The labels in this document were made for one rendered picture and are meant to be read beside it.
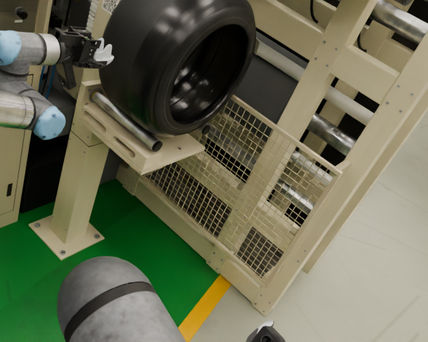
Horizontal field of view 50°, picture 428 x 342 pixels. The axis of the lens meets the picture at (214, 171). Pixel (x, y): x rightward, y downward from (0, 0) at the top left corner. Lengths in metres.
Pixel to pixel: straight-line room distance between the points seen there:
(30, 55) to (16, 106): 0.16
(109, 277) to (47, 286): 1.71
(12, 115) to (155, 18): 0.57
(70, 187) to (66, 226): 0.23
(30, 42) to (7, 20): 0.71
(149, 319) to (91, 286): 0.08
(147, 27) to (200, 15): 0.16
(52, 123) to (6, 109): 0.11
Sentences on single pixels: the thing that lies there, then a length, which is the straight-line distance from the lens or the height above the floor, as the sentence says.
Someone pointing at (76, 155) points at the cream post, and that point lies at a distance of 2.09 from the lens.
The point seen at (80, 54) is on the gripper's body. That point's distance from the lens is 1.25.
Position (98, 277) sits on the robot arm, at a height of 1.36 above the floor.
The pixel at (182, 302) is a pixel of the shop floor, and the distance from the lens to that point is 2.35.
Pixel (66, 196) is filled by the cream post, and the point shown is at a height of 0.29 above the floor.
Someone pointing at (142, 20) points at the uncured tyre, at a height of 1.31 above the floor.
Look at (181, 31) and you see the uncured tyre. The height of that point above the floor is 1.33.
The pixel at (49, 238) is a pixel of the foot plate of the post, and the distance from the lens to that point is 2.42.
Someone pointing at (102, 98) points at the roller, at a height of 0.92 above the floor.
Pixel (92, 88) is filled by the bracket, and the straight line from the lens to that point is 1.77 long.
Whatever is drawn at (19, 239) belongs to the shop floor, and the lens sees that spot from 2.41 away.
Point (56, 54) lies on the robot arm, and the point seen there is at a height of 1.26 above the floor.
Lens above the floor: 1.78
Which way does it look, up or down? 33 degrees down
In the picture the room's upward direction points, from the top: 24 degrees clockwise
